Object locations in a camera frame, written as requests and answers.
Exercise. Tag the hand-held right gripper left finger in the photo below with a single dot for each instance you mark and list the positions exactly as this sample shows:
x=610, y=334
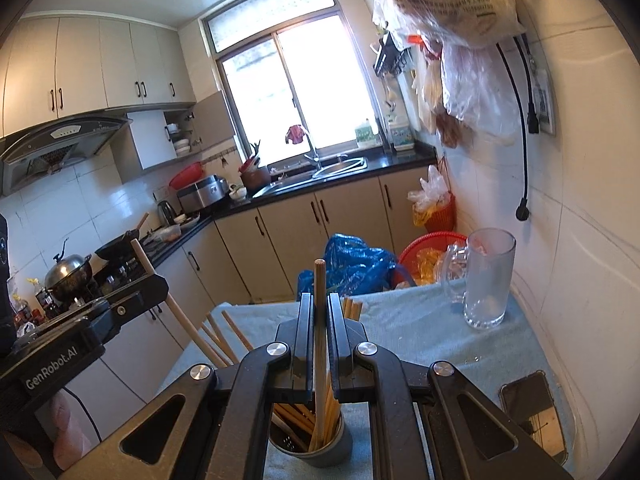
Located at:
x=306, y=350

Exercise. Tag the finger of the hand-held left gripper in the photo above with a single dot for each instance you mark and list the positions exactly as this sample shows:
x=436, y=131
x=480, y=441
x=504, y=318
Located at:
x=137, y=300

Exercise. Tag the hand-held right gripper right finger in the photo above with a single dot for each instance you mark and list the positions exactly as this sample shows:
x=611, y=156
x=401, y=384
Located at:
x=334, y=350

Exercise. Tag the bundle of wooden chopsticks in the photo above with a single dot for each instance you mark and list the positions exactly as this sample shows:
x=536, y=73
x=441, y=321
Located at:
x=330, y=410

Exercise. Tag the wooden chopstick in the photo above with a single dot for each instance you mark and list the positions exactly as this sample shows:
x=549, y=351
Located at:
x=319, y=280
x=192, y=327

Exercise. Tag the black utensil holder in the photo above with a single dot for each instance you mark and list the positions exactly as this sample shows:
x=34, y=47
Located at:
x=330, y=452

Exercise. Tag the person's left hand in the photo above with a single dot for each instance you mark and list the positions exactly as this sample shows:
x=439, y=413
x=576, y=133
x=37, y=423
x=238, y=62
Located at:
x=65, y=420

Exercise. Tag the black gas stove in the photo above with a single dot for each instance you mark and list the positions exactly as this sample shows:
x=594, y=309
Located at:
x=117, y=275

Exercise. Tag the condiment bottles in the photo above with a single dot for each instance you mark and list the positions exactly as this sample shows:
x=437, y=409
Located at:
x=35, y=307

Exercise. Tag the black wok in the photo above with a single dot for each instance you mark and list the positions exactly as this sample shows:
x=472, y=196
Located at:
x=117, y=247

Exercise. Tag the steel pot with lid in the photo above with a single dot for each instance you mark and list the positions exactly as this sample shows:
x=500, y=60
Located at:
x=67, y=272

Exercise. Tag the blue plastic bag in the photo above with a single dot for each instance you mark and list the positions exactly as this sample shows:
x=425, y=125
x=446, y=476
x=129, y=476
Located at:
x=355, y=265

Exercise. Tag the dark electric kettle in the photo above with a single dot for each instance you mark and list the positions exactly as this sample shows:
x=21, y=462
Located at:
x=166, y=212

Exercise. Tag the grey table cloth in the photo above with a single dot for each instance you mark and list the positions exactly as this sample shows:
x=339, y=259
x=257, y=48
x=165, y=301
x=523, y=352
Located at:
x=425, y=330

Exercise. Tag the silver rice cooker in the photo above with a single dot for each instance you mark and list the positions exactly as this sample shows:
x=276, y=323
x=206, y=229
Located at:
x=202, y=192

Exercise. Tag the crumpled clear plastic bag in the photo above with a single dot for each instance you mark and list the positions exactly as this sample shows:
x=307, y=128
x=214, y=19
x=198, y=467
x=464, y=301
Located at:
x=430, y=265

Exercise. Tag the red plastic basin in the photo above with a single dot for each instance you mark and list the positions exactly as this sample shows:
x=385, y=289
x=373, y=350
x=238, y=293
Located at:
x=185, y=175

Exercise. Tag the red plastic basket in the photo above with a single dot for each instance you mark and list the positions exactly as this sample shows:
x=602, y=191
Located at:
x=425, y=241

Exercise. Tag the stone mortar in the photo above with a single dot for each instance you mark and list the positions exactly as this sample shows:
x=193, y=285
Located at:
x=238, y=194

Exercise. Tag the stack of white dishes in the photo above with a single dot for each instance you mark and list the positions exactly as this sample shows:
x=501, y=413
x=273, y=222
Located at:
x=181, y=146

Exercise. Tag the clear glass mug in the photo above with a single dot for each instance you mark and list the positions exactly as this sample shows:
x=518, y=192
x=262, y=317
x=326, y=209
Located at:
x=487, y=280

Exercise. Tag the brown clay jar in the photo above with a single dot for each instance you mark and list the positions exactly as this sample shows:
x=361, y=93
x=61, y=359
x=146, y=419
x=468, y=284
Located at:
x=256, y=178

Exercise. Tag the red mesh basket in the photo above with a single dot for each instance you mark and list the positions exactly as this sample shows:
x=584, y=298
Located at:
x=442, y=217

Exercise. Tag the grey range hood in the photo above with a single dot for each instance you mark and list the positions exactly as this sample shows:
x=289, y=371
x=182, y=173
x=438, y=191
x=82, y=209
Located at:
x=60, y=145

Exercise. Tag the steel kitchen sink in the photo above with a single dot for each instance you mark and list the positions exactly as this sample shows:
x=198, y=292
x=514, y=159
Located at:
x=345, y=166

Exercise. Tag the white plastic bags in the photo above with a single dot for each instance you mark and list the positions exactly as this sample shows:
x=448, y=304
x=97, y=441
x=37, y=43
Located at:
x=430, y=187

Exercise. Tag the chrome faucet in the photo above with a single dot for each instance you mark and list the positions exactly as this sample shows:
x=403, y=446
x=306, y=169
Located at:
x=312, y=152

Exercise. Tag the black smartphone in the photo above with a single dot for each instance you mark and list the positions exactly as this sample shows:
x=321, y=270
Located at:
x=530, y=395

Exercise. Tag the red cloth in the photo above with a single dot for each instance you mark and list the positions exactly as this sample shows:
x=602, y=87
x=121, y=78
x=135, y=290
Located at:
x=295, y=134

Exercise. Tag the green label bottle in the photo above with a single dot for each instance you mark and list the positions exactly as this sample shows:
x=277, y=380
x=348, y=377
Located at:
x=366, y=135

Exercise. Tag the white detergent bottle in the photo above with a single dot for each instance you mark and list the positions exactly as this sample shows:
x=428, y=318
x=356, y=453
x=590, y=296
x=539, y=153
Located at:
x=401, y=132

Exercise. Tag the beige upper kitchen cabinets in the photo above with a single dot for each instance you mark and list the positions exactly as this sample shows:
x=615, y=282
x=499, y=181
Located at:
x=80, y=60

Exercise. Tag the kitchen window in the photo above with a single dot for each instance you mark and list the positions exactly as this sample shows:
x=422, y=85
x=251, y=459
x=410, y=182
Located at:
x=300, y=85

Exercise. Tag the clear hanging plastic bags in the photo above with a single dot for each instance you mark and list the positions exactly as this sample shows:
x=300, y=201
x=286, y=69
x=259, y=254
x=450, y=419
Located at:
x=470, y=85

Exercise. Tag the large hanging plastic bag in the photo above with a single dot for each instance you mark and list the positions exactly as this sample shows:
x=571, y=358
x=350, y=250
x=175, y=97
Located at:
x=450, y=5

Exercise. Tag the black wall rack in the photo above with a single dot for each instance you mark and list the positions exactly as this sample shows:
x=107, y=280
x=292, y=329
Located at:
x=390, y=57

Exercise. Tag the white wall socket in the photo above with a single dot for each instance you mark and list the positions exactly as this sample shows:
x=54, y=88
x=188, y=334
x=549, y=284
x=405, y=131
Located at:
x=545, y=100

